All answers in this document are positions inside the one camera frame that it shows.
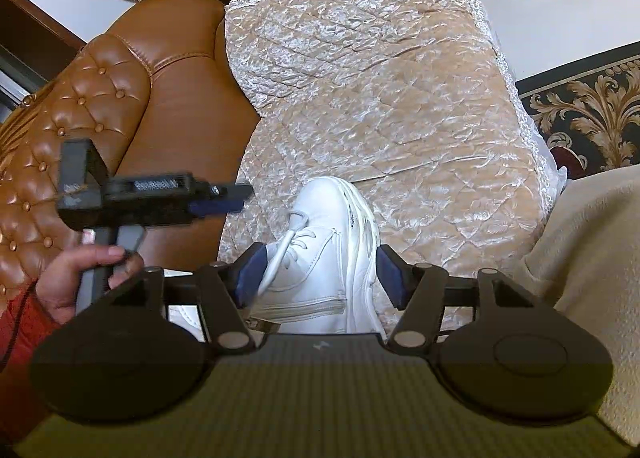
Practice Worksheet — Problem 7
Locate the person's left hand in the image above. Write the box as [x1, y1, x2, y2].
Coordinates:
[35, 244, 144, 325]

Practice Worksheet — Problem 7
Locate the beige trouser leg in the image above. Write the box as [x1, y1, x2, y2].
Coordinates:
[513, 165, 640, 446]

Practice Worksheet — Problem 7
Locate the dark floral patterned carpet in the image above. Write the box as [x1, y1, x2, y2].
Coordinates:
[516, 43, 640, 179]

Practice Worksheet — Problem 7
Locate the beige quilted seat cover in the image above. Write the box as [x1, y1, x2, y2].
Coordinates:
[220, 0, 566, 277]

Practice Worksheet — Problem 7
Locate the brown tufted leather sofa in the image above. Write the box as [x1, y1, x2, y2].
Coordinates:
[1, 0, 258, 300]

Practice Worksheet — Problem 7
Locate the white shoelace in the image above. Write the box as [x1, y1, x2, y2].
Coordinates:
[257, 210, 317, 296]

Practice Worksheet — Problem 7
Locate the white high-top boot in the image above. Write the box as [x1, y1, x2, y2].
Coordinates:
[167, 176, 388, 344]

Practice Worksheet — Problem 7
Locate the red sleeve forearm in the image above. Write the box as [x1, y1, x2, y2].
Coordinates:
[0, 283, 60, 446]

